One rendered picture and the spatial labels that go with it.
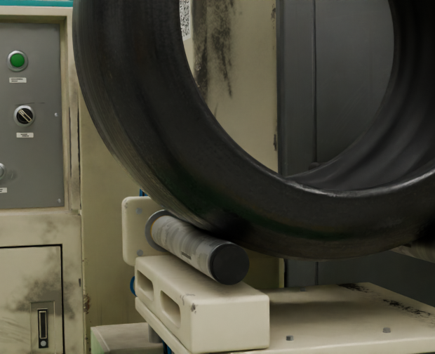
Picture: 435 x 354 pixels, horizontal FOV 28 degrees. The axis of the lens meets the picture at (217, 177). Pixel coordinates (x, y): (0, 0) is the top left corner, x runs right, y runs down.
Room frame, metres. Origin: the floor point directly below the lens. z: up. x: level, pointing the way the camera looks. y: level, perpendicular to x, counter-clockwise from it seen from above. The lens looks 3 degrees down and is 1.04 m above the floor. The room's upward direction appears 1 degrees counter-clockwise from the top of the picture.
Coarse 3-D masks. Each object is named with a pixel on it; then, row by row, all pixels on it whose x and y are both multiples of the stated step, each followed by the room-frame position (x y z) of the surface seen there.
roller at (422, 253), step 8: (432, 232) 1.05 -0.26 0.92; (416, 240) 1.07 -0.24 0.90; (424, 240) 1.05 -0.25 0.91; (432, 240) 1.03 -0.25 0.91; (400, 248) 1.12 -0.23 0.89; (408, 248) 1.09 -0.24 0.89; (416, 248) 1.07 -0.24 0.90; (424, 248) 1.05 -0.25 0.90; (432, 248) 1.03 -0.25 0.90; (416, 256) 1.09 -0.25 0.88; (424, 256) 1.06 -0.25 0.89; (432, 256) 1.04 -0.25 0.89
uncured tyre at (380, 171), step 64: (128, 0) 0.90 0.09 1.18; (128, 64) 0.91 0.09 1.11; (128, 128) 0.93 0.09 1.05; (192, 128) 0.91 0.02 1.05; (384, 128) 1.26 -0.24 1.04; (192, 192) 0.94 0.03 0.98; (256, 192) 0.93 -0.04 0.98; (320, 192) 0.94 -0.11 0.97; (384, 192) 0.96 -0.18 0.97; (320, 256) 0.99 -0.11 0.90
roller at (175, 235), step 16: (160, 224) 1.21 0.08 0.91; (176, 224) 1.15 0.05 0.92; (160, 240) 1.19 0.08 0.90; (176, 240) 1.09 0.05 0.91; (192, 240) 1.03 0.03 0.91; (208, 240) 0.98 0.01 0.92; (224, 240) 0.96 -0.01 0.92; (192, 256) 1.00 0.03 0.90; (208, 256) 0.94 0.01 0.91; (224, 256) 0.93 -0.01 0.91; (240, 256) 0.93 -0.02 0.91; (208, 272) 0.94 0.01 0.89; (224, 272) 0.93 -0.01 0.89; (240, 272) 0.93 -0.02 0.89
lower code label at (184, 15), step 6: (180, 0) 1.39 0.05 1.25; (186, 0) 1.35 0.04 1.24; (180, 6) 1.39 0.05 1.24; (186, 6) 1.35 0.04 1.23; (180, 12) 1.39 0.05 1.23; (186, 12) 1.35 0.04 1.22; (180, 18) 1.39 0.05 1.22; (186, 18) 1.35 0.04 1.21; (180, 24) 1.39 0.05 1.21; (186, 24) 1.35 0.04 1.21; (186, 30) 1.35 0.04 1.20; (186, 36) 1.36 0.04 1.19
